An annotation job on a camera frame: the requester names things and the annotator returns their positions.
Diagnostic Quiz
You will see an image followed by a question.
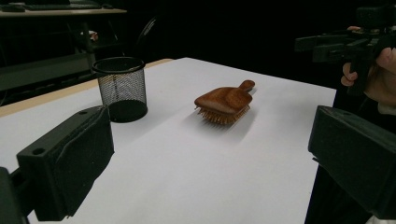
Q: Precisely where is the brown wooden hairbrush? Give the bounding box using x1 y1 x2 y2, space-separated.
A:
193 79 256 126

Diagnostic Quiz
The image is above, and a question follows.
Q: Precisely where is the black keyboard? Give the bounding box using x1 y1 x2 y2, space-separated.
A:
23 2 103 11

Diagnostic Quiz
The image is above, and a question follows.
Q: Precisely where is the white table cover sheet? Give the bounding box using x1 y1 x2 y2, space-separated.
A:
0 57 338 224

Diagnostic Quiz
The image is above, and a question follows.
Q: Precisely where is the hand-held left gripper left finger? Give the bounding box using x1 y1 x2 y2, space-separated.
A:
16 105 115 222

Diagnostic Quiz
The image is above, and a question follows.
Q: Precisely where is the black folding chair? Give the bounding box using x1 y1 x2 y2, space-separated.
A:
134 15 162 59

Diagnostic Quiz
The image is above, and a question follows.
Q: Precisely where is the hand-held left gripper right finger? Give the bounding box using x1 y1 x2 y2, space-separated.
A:
307 105 396 220

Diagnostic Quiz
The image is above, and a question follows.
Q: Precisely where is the light wooden desk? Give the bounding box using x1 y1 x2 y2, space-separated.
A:
0 0 128 94

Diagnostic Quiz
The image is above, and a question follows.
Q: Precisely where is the black mesh pen cup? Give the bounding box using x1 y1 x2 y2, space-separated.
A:
92 56 149 123

